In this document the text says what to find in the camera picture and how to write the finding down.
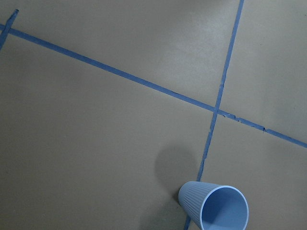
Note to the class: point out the blue ribbed cup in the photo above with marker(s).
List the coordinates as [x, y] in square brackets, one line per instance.
[214, 207]

